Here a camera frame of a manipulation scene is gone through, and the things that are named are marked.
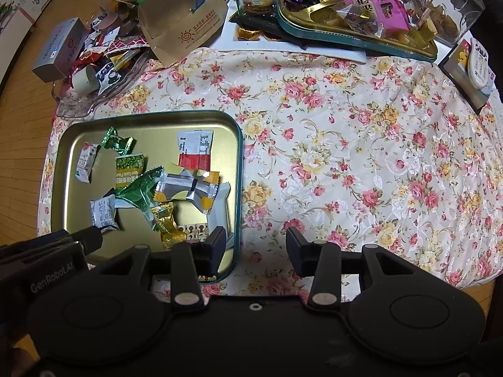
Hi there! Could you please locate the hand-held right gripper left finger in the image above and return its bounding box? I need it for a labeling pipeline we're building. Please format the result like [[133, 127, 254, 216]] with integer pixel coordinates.
[[98, 226, 228, 309]]

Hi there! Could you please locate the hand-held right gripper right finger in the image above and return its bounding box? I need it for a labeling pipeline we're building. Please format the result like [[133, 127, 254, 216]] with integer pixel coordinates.
[[285, 226, 428, 309]]

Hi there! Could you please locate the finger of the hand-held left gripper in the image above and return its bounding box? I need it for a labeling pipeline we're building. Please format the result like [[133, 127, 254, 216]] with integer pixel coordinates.
[[62, 225, 104, 256]]

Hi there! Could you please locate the grey black snack packet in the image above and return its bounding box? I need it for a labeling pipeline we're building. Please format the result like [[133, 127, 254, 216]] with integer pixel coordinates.
[[90, 195, 119, 232]]

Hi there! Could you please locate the brown patterned snack packet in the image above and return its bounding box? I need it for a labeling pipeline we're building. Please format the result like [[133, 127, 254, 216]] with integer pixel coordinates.
[[177, 222, 211, 243]]

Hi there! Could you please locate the silver orange snack packet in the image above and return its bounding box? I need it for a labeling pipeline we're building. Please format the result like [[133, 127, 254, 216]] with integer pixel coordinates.
[[185, 169, 221, 215]]

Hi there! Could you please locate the gold foil candy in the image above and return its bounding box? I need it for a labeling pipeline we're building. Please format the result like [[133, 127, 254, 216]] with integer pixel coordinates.
[[151, 200, 188, 250]]

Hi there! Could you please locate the green white foil packet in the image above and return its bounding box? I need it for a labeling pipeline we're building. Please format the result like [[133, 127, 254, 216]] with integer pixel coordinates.
[[115, 167, 164, 224]]

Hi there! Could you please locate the silver yellow snack packet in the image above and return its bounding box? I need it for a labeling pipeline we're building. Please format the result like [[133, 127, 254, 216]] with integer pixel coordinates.
[[155, 168, 197, 205]]

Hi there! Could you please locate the green pea snack packet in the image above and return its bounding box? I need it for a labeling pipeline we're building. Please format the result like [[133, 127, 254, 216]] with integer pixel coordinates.
[[76, 143, 99, 183], [115, 153, 148, 189]]

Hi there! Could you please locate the green foil candy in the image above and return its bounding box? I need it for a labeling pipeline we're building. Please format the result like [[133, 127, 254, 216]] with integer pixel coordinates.
[[98, 127, 137, 156]]

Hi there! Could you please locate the red white snack packet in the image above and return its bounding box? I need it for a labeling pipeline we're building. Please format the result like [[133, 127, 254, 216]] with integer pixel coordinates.
[[177, 130, 215, 172]]

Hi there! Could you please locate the gold metal tray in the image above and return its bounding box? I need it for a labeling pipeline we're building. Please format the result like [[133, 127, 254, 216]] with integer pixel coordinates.
[[51, 111, 243, 284]]

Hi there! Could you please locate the floral tablecloth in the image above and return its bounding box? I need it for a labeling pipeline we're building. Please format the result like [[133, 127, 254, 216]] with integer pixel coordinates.
[[37, 47, 503, 303]]

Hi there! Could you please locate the clear glass dish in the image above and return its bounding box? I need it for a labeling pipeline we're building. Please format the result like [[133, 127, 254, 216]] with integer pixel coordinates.
[[51, 49, 158, 119]]

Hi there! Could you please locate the white paper cup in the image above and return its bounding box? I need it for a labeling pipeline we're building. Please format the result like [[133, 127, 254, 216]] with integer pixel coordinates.
[[72, 65, 100, 94]]

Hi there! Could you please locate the silver box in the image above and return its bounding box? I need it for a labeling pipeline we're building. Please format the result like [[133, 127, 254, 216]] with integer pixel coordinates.
[[32, 18, 90, 84]]

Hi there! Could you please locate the pile of snack packets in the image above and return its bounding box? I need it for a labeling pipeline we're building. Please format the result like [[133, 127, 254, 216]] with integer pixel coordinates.
[[71, 12, 152, 96]]

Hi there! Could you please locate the brown paper bag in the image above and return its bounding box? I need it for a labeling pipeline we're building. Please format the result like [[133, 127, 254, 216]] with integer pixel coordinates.
[[137, 0, 229, 68]]

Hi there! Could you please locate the black wrapper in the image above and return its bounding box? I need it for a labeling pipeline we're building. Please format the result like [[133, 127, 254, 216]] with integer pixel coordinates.
[[230, 13, 312, 50]]

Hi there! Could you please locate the teal candy tin gold insert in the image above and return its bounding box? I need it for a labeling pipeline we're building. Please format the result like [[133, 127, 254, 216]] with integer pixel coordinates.
[[274, 0, 439, 63]]

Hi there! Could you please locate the grey cardboard package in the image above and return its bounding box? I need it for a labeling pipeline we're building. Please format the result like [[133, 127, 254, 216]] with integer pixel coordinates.
[[438, 43, 494, 113]]

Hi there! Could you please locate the pink snack packet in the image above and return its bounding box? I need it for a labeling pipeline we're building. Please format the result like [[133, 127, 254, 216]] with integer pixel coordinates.
[[342, 0, 412, 35]]

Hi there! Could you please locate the white round container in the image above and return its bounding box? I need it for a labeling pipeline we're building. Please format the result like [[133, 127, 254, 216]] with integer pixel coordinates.
[[467, 38, 498, 90]]

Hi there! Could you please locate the clear plastic jar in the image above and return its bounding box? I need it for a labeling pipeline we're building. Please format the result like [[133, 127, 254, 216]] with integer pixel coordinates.
[[409, 0, 487, 46]]

